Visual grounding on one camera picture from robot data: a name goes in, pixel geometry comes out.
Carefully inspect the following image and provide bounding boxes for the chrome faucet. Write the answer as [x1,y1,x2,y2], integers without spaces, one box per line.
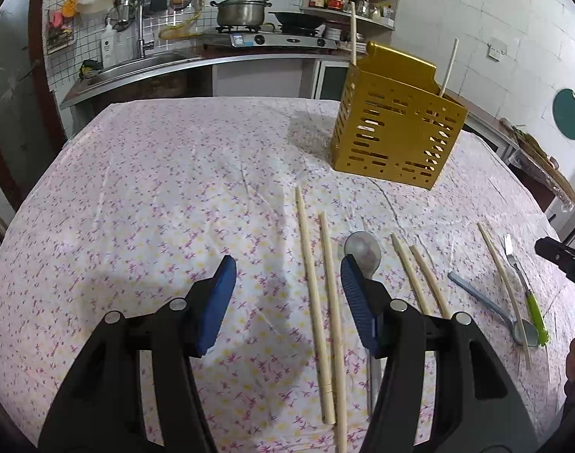
[124,0,155,57]

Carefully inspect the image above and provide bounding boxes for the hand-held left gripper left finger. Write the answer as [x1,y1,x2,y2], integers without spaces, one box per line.
[37,255,238,453]

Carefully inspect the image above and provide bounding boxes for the steel gas stove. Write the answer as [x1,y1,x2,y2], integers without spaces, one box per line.
[202,26,339,54]

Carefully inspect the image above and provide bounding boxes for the steel sink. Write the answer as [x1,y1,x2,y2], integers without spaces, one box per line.
[97,52,204,77]

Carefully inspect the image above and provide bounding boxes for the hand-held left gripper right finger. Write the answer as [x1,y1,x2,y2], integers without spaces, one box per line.
[339,254,538,453]

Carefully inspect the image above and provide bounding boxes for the blue-handled metal spoon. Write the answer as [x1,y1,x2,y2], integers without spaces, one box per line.
[447,271,539,347]

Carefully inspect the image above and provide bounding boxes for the steel cooking pot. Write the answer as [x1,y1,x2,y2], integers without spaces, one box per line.
[211,0,272,27]

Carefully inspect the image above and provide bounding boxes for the stack of white plates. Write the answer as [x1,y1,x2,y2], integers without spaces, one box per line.
[325,26,366,54]

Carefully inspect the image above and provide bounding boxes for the white soap bottle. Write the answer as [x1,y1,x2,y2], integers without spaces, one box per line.
[101,18,119,68]

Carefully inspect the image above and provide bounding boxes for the frosted glass door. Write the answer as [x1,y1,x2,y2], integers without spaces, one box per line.
[0,0,49,208]

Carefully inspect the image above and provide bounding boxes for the all-metal spoon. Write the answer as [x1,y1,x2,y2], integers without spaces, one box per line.
[344,230,383,409]

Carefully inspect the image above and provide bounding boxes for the gold slotted utensil holder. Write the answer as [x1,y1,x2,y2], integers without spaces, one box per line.
[332,40,468,192]

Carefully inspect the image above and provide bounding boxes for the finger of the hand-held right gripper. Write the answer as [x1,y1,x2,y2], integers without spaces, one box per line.
[534,237,575,288]

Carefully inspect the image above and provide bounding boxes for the black wok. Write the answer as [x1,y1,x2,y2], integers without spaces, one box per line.
[269,11,327,29]

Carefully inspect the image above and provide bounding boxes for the green round board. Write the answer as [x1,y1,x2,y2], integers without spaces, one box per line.
[552,87,575,141]

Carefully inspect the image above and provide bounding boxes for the green-handled fork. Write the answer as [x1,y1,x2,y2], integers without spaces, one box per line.
[503,233,551,346]

